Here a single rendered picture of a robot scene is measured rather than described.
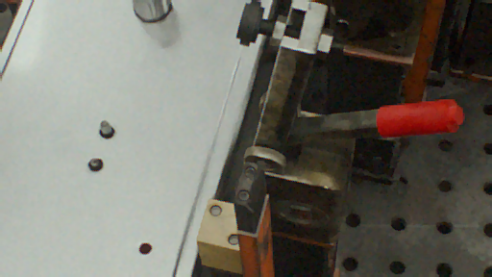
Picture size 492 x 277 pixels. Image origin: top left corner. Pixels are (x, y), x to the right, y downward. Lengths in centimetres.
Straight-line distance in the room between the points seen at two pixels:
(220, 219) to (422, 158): 47
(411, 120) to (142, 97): 26
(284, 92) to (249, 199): 10
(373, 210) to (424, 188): 6
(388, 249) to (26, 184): 44
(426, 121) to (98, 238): 28
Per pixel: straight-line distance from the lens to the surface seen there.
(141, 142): 80
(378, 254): 108
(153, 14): 85
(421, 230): 109
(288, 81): 62
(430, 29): 97
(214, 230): 70
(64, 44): 86
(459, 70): 117
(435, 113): 65
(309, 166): 73
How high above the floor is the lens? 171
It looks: 64 degrees down
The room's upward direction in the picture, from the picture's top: 6 degrees counter-clockwise
